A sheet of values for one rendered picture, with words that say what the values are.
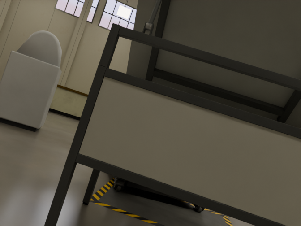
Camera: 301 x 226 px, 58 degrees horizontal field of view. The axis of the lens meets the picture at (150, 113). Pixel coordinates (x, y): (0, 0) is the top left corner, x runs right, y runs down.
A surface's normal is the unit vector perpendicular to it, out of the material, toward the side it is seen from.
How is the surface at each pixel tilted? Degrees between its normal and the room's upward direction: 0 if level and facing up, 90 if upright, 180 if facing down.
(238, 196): 90
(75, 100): 90
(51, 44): 90
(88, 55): 90
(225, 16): 130
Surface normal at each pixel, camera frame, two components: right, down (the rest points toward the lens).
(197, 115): -0.07, -0.06
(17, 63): 0.26, 0.05
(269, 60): -0.25, 0.56
